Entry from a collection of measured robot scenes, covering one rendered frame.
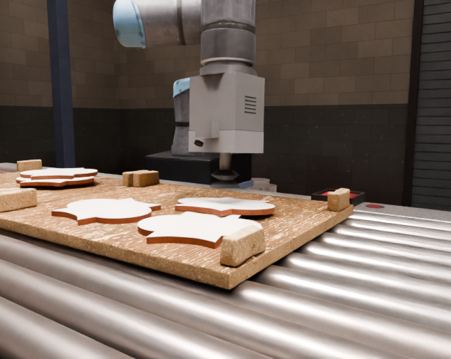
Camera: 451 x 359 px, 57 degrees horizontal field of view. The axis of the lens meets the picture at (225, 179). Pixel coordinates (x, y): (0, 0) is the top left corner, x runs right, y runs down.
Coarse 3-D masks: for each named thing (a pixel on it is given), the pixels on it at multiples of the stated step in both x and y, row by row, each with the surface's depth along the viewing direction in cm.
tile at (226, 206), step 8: (184, 200) 60; (192, 200) 61; (200, 200) 61; (208, 200) 61; (216, 200) 61; (224, 200) 61; (232, 200) 61; (240, 200) 62; (248, 200) 62; (256, 200) 62; (176, 208) 56; (184, 208) 55; (192, 208) 55; (200, 208) 54; (208, 208) 54; (216, 208) 53; (224, 208) 53; (232, 208) 53; (240, 208) 53; (248, 208) 53; (256, 208) 54; (264, 208) 54; (272, 208) 55
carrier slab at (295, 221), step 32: (128, 192) 74; (160, 192) 74; (192, 192) 74; (224, 192) 74; (0, 224) 56; (32, 224) 52; (64, 224) 52; (96, 224) 52; (128, 224) 52; (288, 224) 52; (320, 224) 53; (128, 256) 42; (160, 256) 40; (192, 256) 40; (256, 256) 40; (224, 288) 36
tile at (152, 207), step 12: (72, 204) 60; (84, 204) 60; (96, 204) 60; (108, 204) 60; (120, 204) 60; (132, 204) 60; (144, 204) 60; (156, 204) 60; (60, 216) 56; (72, 216) 54; (84, 216) 53; (96, 216) 53; (108, 216) 53; (120, 216) 53; (132, 216) 53; (144, 216) 54
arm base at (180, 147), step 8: (176, 128) 127; (184, 128) 124; (176, 136) 126; (184, 136) 124; (176, 144) 125; (184, 144) 123; (176, 152) 125; (184, 152) 123; (192, 152) 123; (200, 152) 123; (208, 152) 124; (216, 152) 127
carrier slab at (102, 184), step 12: (0, 180) 89; (12, 180) 89; (96, 180) 89; (108, 180) 89; (120, 180) 89; (36, 192) 74; (48, 192) 74; (60, 192) 74; (72, 192) 74; (84, 192) 74; (96, 192) 75
